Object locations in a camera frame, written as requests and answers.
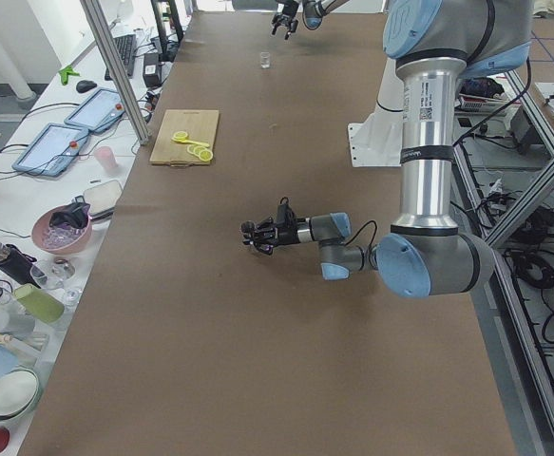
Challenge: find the computer mouse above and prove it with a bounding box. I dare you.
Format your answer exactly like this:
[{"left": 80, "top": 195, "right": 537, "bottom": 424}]
[{"left": 75, "top": 80, "right": 97, "bottom": 94}]

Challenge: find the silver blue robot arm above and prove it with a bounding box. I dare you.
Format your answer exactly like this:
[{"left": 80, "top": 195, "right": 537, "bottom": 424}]
[
  {"left": 241, "top": 1, "right": 533, "bottom": 298},
  {"left": 271, "top": 0, "right": 348, "bottom": 40}
]

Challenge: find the lemon slice on spoon bowl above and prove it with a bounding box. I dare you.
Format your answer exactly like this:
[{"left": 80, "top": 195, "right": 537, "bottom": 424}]
[{"left": 171, "top": 131, "right": 188, "bottom": 143}]

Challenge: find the black water bottle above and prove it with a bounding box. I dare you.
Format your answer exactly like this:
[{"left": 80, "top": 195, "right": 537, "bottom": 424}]
[{"left": 0, "top": 242, "right": 38, "bottom": 286}]

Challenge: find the green plastic clamp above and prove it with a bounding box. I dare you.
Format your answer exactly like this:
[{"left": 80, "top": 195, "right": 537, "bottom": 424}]
[{"left": 58, "top": 65, "right": 80, "bottom": 86}]

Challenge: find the near teach pendant tablet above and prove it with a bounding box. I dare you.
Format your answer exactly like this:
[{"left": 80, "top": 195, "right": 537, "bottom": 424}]
[{"left": 12, "top": 123, "right": 89, "bottom": 177}]

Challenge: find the white green rimmed bowl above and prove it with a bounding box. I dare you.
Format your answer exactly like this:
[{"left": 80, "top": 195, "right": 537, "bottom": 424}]
[{"left": 0, "top": 369, "right": 43, "bottom": 422}]

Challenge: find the pink plastic cup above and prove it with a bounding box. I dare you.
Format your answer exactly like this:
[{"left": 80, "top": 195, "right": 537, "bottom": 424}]
[{"left": 93, "top": 146, "right": 119, "bottom": 174}]

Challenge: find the green plastic cup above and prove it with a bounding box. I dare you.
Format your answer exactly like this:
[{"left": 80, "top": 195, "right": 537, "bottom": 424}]
[{"left": 13, "top": 284, "right": 65, "bottom": 324}]

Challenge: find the white rectangular dish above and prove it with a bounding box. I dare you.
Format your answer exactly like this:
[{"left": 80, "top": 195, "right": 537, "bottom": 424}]
[{"left": 83, "top": 180, "right": 123, "bottom": 220}]

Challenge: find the far teach pendant tablet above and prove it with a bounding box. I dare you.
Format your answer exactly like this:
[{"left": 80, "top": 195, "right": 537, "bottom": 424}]
[{"left": 64, "top": 87, "right": 124, "bottom": 133}]

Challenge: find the clear shot glass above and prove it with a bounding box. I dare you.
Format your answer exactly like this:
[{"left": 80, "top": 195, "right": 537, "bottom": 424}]
[{"left": 259, "top": 51, "right": 271, "bottom": 69}]

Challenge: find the yellow plastic spoon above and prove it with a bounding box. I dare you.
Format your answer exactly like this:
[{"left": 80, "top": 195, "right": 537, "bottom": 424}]
[{"left": 179, "top": 138, "right": 209, "bottom": 147}]

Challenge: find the teach pendant tablet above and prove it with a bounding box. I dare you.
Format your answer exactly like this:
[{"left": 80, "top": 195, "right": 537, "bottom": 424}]
[
  {"left": 64, "top": 87, "right": 124, "bottom": 133},
  {"left": 12, "top": 123, "right": 89, "bottom": 177}
]

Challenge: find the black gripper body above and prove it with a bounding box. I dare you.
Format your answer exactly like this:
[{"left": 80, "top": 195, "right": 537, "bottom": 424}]
[
  {"left": 278, "top": 0, "right": 299, "bottom": 19},
  {"left": 273, "top": 213, "right": 311, "bottom": 246}
]

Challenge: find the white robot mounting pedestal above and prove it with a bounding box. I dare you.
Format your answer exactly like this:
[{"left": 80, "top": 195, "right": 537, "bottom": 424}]
[{"left": 348, "top": 57, "right": 404, "bottom": 167}]

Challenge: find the aluminium frame post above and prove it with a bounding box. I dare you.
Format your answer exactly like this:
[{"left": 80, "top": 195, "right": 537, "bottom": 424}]
[{"left": 80, "top": 0, "right": 150, "bottom": 145}]

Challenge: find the pink bowl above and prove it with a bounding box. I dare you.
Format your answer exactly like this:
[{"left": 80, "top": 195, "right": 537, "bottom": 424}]
[{"left": 31, "top": 206, "right": 92, "bottom": 256}]

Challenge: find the black keyboard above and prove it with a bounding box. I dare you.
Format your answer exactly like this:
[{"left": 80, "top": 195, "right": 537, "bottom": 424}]
[{"left": 113, "top": 34, "right": 137, "bottom": 78}]

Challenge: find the bamboo cutting board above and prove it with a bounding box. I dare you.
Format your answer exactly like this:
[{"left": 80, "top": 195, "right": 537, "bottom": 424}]
[{"left": 149, "top": 109, "right": 220, "bottom": 167}]

